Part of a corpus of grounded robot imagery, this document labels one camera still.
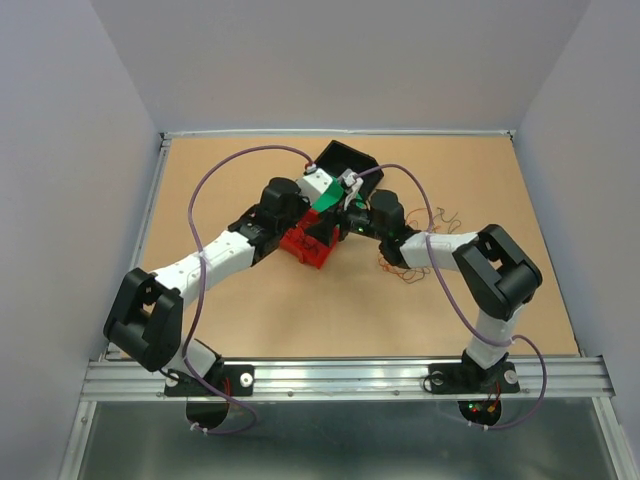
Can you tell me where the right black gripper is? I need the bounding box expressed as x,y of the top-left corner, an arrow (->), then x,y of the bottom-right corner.
302,192 -> 386,247

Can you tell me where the red storage bin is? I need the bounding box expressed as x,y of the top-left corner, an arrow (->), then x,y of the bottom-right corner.
279,209 -> 339,270

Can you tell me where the orange wire bundle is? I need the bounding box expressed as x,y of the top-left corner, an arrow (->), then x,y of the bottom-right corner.
374,204 -> 466,286

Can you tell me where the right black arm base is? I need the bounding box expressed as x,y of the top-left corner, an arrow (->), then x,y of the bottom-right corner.
422,362 -> 520,428

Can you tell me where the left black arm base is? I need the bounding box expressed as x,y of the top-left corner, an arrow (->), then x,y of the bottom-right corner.
159,360 -> 258,436

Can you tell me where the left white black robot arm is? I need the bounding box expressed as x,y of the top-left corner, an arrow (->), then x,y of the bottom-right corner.
103,170 -> 333,394

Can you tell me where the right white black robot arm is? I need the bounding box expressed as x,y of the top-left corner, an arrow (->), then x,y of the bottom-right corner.
336,190 -> 543,390

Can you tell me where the green storage bin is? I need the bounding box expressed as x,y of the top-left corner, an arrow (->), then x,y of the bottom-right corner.
312,179 -> 345,213

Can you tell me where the black storage bin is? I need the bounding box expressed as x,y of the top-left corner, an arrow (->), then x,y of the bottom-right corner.
315,140 -> 384,200

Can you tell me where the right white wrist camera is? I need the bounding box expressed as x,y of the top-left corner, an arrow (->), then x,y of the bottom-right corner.
338,169 -> 363,210

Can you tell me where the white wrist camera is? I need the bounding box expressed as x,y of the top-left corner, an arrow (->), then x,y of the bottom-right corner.
338,169 -> 363,210
295,164 -> 333,207

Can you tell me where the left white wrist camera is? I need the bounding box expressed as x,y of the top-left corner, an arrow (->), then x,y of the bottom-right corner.
295,164 -> 333,207

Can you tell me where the aluminium table edge frame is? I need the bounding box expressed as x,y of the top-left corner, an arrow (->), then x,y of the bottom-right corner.
102,128 -> 516,361

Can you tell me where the aluminium front rail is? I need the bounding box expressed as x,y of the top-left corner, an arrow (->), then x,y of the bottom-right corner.
80,356 -> 615,403

